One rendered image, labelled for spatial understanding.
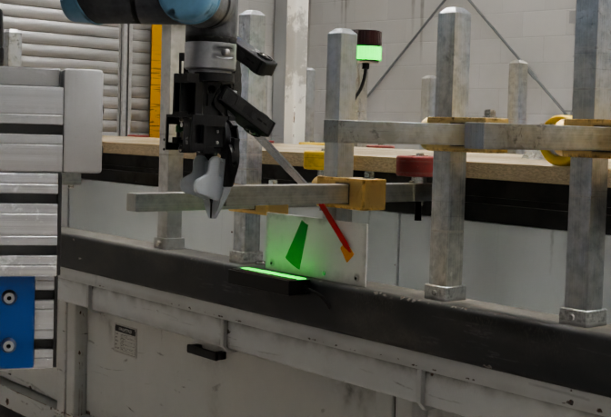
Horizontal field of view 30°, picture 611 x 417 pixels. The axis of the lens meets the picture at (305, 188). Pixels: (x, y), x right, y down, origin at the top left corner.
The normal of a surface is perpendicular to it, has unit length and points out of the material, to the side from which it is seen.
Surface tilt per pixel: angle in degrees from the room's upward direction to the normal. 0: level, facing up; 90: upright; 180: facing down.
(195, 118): 90
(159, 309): 90
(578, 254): 90
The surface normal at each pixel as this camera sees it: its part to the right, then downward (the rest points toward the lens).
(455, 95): 0.63, 0.06
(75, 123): 0.25, 0.06
